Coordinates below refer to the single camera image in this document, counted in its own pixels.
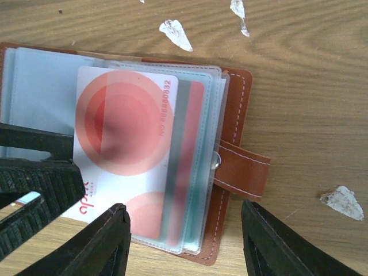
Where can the white paper scrap small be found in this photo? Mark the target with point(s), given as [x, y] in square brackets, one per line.
[342, 200]

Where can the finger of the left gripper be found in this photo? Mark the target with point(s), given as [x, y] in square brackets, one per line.
[60, 146]
[54, 186]

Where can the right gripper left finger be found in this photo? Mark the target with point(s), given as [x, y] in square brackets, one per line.
[102, 248]

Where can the brown leather card holder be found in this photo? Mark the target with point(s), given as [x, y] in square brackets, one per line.
[241, 172]

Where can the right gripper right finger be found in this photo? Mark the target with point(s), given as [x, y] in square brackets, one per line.
[273, 248]

